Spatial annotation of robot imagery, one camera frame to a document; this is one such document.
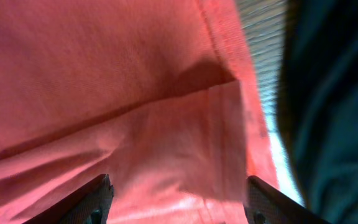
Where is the black crumpled garment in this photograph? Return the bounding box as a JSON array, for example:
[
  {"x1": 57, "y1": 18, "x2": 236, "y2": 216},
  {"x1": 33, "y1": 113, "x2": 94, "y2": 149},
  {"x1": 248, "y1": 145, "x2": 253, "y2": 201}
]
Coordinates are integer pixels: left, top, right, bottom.
[{"x1": 285, "y1": 0, "x2": 358, "y2": 223}]

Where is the orange t-shirt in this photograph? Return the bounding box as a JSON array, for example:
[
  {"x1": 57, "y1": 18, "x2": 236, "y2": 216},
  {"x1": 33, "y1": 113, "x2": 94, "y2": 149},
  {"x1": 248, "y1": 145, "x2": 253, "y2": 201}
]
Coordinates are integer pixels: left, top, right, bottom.
[{"x1": 0, "y1": 0, "x2": 278, "y2": 223}]

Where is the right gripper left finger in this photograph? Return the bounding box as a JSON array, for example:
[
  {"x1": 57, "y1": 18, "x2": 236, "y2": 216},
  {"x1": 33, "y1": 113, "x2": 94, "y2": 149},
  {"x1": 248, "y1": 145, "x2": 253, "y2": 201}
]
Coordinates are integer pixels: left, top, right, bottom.
[{"x1": 25, "y1": 174, "x2": 114, "y2": 224}]

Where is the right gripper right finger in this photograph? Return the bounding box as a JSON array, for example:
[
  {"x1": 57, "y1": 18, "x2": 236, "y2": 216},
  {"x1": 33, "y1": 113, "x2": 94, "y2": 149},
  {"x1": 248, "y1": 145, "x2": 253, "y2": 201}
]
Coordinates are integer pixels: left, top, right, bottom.
[{"x1": 244, "y1": 175, "x2": 329, "y2": 224}]

